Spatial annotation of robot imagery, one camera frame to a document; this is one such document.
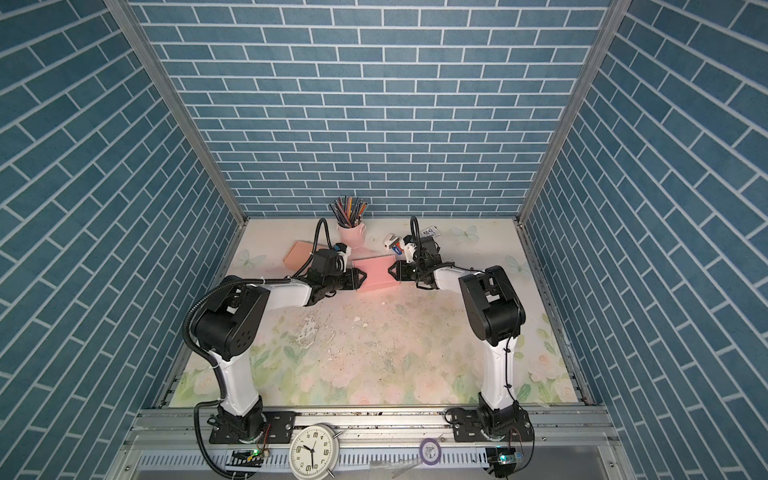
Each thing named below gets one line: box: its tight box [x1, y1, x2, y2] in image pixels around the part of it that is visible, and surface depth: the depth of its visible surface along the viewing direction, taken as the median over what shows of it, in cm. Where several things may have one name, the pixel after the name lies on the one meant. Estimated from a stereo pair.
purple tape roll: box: [419, 438, 442, 466], surface depth 72 cm
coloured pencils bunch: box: [329, 195, 368, 228], surface depth 107 cm
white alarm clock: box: [289, 423, 343, 480], surface depth 68 cm
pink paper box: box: [352, 254, 401, 293], surface depth 101 cm
